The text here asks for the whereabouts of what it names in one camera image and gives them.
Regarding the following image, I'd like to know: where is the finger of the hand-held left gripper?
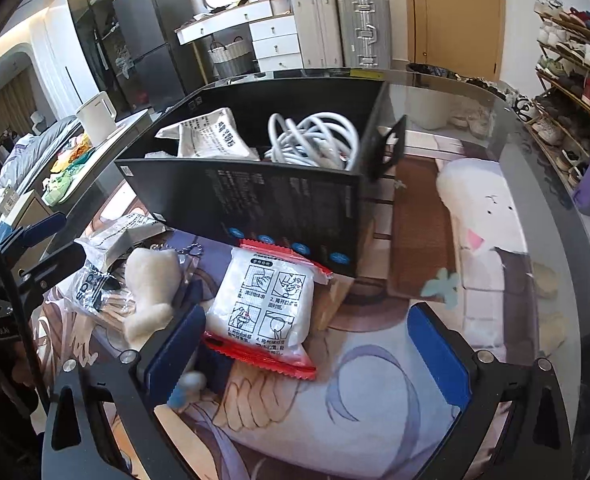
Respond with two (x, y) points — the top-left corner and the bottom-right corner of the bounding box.
(0, 212), (68, 256)
(5, 247), (88, 302)

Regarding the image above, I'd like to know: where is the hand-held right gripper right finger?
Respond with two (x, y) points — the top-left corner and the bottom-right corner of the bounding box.
(406, 301), (573, 480)

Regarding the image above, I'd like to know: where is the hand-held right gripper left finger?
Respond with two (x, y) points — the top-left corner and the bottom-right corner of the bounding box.
(42, 302), (208, 480)

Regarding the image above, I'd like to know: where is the white plush toy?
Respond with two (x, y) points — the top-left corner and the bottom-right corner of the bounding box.
(124, 242), (210, 408)

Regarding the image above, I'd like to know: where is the red-edged white tissue pack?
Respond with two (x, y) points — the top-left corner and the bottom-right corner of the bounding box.
(201, 240), (335, 381)

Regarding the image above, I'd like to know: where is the black cardboard box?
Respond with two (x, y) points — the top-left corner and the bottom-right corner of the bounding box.
(114, 70), (408, 278)

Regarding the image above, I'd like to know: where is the white printed packet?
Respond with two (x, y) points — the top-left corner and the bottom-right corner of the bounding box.
(155, 107), (262, 162)
(75, 212), (168, 251)

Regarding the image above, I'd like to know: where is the white charging cable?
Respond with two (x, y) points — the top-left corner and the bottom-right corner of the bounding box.
(267, 112), (361, 168)

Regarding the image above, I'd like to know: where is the person's left hand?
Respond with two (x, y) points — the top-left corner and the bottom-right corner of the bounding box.
(0, 345), (40, 392)

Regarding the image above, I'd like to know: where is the beige storage box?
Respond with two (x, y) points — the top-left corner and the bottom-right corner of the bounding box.
(0, 187), (50, 226)

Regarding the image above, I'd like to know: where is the black and white plastic bag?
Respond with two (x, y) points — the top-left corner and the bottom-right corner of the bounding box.
(75, 240), (136, 318)

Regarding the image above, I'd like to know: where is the pile of colourful clothes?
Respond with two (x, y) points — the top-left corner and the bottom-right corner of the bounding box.
(42, 145), (98, 206)

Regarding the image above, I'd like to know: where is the grey bed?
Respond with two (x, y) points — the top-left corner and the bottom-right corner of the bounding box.
(0, 115), (83, 186)

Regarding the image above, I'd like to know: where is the beige slipper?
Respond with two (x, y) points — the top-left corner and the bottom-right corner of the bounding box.
(530, 262), (561, 296)
(538, 310), (568, 351)

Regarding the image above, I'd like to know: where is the white electric kettle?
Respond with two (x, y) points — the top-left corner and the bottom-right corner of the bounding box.
(76, 91), (118, 143)

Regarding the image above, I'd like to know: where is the brown curtain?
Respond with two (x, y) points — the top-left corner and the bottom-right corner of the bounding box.
(0, 80), (33, 136)

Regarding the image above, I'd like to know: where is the white side table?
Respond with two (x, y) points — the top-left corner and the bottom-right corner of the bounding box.
(50, 110), (153, 201)

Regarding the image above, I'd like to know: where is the cartoon printed table mat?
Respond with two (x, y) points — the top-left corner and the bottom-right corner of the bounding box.
(35, 127), (543, 480)

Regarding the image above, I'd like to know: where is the black glass cabinet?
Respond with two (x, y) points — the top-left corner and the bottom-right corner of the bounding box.
(65, 0), (126, 111)

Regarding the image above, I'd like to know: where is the black refrigerator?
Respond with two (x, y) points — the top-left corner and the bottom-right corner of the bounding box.
(112, 0), (211, 111)

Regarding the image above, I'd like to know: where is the loose shoes pile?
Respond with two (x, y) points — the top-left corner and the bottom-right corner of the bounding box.
(450, 77), (536, 138)

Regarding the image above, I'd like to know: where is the woven basket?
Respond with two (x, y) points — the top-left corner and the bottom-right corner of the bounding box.
(207, 37), (256, 79)

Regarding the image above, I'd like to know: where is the white trash bin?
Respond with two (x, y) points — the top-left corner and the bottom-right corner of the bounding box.
(406, 62), (458, 128)

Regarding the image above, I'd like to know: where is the metal shoe rack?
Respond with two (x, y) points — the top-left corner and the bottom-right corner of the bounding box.
(522, 0), (590, 191)

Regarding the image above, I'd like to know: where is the white vanity desk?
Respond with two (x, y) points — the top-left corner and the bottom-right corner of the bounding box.
(175, 0), (298, 73)

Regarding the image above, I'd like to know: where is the white suitcase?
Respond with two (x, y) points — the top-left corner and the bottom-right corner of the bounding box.
(290, 0), (345, 68)

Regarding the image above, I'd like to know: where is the wooden door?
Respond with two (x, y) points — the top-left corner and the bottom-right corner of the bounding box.
(409, 0), (506, 78)

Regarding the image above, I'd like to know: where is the silver suitcase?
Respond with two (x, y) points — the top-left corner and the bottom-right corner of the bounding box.
(336, 0), (392, 68)

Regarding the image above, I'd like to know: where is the black cable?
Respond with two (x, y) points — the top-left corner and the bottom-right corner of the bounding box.
(0, 217), (50, 406)

